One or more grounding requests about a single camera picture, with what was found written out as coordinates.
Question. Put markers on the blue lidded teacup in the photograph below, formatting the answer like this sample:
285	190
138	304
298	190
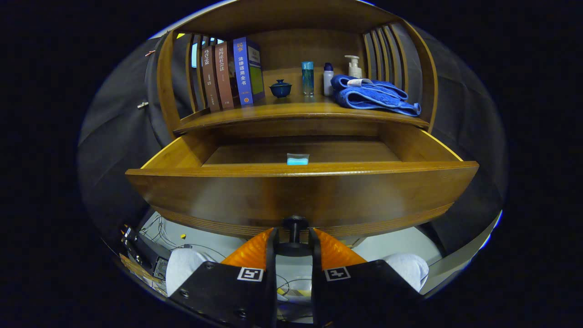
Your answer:
280	88

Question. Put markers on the black drawer knob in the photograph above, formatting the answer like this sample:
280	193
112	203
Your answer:
294	228

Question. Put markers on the white bottle blue cap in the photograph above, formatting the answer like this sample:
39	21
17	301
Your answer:
328	79

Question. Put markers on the reddish brown book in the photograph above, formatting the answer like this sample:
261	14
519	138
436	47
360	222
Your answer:
224	75

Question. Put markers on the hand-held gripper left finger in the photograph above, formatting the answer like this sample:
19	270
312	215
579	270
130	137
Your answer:
272	255

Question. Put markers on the teal glass bottle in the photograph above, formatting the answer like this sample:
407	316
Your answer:
308	77

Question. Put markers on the black electronic box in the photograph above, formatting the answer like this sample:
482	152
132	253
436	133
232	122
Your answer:
145	255

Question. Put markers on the white pump bottle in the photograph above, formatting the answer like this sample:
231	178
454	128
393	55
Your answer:
354	68

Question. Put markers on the person's left leg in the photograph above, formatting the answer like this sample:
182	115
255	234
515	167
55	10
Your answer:
182	269

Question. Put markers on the blue folded towel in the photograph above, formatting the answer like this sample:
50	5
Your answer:
371	95

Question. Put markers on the dark brown book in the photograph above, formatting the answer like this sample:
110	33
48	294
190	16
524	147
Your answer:
210	79

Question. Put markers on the wooden cabinet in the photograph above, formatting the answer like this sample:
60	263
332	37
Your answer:
291	45

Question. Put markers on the metal cloth clip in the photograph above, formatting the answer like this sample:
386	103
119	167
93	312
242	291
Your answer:
142	105

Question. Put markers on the wooden drawer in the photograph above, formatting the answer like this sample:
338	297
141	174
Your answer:
296	196

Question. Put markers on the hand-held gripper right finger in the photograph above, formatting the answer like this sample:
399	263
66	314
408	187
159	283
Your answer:
315	255

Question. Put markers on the wooden countertop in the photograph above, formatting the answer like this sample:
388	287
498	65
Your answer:
291	109

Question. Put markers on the person's leg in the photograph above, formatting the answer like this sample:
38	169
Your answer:
407	269
182	269

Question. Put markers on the person's right leg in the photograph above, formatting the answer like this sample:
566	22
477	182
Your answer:
407	269

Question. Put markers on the blue cosmetic tube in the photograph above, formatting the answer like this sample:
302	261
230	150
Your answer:
298	159

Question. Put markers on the thick blue book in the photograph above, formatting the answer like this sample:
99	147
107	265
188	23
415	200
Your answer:
246	68

